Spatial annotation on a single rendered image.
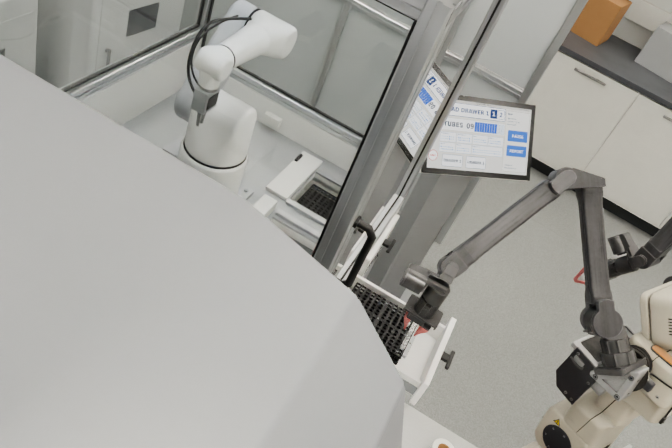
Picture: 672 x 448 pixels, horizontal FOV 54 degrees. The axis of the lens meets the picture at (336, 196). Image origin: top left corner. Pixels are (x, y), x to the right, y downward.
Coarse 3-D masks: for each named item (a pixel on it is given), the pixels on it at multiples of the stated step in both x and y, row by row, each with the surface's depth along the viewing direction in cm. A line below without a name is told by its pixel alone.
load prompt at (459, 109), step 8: (456, 104) 252; (464, 104) 254; (456, 112) 253; (464, 112) 254; (472, 112) 256; (480, 112) 257; (488, 112) 259; (496, 112) 260; (504, 112) 262; (496, 120) 260; (504, 120) 262
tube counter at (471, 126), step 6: (468, 120) 255; (468, 126) 255; (474, 126) 256; (480, 126) 257; (486, 126) 259; (492, 126) 260; (498, 126) 261; (504, 126) 262; (480, 132) 258; (486, 132) 259; (492, 132) 260; (498, 132) 261
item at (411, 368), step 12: (360, 276) 206; (372, 288) 205; (384, 300) 205; (396, 300) 203; (420, 336) 203; (432, 336) 204; (420, 348) 200; (432, 348) 201; (408, 360) 195; (420, 360) 196; (408, 372) 191; (420, 372) 193; (408, 384) 184
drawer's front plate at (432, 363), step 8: (456, 320) 200; (448, 328) 197; (440, 336) 201; (448, 336) 194; (440, 344) 191; (432, 352) 198; (440, 352) 188; (432, 360) 186; (424, 368) 194; (432, 368) 183; (424, 376) 184; (432, 376) 181; (424, 384) 179; (416, 392) 182; (416, 400) 183
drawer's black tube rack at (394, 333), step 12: (360, 288) 201; (360, 300) 197; (372, 300) 199; (372, 312) 195; (384, 312) 202; (396, 312) 198; (384, 324) 194; (396, 324) 195; (384, 336) 190; (396, 336) 191; (396, 348) 188; (396, 360) 189
